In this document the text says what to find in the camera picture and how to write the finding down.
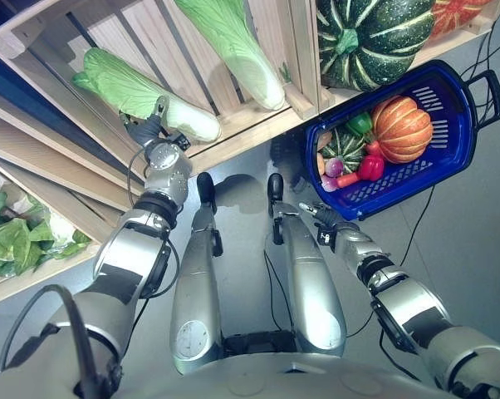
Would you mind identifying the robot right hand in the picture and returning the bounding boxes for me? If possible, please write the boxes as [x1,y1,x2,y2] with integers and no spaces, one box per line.
[298,201,341,228]

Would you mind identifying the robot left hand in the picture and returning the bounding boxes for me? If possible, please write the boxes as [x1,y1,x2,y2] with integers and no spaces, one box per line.
[119,96,170,147]

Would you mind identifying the napa cabbage with curled leaves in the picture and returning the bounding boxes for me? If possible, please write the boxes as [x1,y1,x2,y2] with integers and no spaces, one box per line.
[71,47,223,145]

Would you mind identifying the blue plastic shopping basket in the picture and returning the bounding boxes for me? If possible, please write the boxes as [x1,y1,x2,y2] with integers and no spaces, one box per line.
[303,59,500,222]

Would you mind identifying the purple red onion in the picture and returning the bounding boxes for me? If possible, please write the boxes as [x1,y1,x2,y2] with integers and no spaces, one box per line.
[320,174,340,194]
[323,156,344,178]

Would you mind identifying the orange carrot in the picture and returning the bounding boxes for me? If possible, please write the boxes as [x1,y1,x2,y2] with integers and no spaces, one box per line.
[336,171,361,189]

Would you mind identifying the red bell pepper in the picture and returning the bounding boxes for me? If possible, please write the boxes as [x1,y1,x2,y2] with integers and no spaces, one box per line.
[357,154,386,181]

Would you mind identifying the robot right leg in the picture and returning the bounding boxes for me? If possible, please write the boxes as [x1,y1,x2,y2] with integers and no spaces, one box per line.
[263,174,348,359]

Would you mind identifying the robot leg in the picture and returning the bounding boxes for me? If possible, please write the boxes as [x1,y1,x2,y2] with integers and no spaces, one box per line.
[169,171,225,377]
[263,174,348,359]

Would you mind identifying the small green striped pumpkin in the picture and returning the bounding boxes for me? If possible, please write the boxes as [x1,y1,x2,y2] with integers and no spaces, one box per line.
[319,126,370,175]

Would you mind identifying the green bell pepper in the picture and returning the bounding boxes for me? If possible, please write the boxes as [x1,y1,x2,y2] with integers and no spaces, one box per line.
[345,111,375,135]

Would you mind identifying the empty wooden crate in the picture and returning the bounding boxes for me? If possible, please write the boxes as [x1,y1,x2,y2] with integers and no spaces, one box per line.
[0,87,148,244]

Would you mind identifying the orange ribbed pumpkin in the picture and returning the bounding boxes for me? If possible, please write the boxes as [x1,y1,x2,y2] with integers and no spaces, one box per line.
[370,95,435,165]

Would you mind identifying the long pale napa cabbage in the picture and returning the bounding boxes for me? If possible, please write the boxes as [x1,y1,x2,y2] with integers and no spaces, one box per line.
[174,0,287,111]

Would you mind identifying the wide wooden slat crate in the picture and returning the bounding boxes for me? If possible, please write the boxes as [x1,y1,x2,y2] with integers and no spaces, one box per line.
[0,0,307,168]

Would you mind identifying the robot left leg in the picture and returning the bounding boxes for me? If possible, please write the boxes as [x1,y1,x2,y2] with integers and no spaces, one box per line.
[169,171,225,377]

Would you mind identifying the wooden crate with pumpkins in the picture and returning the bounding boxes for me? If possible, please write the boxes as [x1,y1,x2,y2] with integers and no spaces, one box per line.
[288,0,500,121]

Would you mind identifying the wooden crate with leafy greens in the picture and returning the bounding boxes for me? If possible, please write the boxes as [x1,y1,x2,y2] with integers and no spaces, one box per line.
[0,152,123,309]

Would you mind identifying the green leafy cabbage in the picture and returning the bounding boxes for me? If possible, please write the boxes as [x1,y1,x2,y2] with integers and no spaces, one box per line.
[0,217,32,279]

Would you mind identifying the silver robot torso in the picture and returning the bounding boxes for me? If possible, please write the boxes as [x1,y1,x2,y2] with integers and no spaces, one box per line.
[0,351,458,399]

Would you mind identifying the large dark green striped pumpkin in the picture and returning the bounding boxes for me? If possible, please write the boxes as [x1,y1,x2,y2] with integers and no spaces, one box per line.
[316,0,437,93]

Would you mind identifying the red orange striped pumpkin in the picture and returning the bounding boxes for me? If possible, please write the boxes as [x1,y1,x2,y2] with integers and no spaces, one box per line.
[429,0,494,41]

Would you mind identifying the black floor cable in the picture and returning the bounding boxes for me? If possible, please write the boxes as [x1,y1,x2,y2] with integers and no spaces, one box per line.
[344,184,437,338]

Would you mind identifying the black cable bundle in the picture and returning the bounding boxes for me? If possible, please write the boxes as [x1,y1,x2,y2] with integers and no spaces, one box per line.
[458,18,500,122]

